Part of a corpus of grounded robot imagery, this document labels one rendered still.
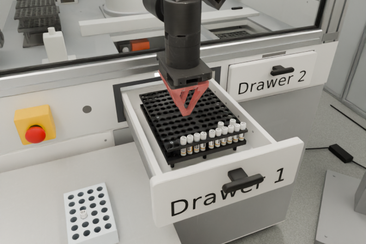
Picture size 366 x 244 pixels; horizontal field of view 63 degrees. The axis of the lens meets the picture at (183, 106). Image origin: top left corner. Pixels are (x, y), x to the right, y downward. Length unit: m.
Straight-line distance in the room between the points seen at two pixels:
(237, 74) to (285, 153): 0.33
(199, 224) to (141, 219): 0.62
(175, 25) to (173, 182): 0.24
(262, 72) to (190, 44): 0.45
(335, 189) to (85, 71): 1.48
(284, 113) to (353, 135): 1.33
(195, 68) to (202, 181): 0.19
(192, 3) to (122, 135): 0.48
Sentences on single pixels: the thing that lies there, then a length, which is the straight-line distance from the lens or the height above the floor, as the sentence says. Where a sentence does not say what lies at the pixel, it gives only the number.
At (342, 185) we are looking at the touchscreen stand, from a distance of 1.89.
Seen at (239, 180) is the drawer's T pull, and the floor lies 0.91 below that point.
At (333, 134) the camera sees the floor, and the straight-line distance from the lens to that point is 2.31.
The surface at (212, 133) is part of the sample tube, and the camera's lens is 0.60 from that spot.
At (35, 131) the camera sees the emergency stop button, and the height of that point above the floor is 0.89.
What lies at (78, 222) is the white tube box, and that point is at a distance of 0.63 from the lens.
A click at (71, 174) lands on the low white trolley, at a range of 0.78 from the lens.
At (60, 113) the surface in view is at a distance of 0.77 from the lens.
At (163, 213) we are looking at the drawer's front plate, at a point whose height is 0.85.
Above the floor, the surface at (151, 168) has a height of 0.88.
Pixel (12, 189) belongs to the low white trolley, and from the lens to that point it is 0.79.
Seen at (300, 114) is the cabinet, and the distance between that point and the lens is 1.12.
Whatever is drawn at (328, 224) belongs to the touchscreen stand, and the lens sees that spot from 1.68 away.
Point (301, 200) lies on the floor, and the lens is 1.78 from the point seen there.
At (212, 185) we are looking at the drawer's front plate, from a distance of 0.54.
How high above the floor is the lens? 1.28
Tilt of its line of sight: 33 degrees down
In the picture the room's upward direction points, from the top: straight up
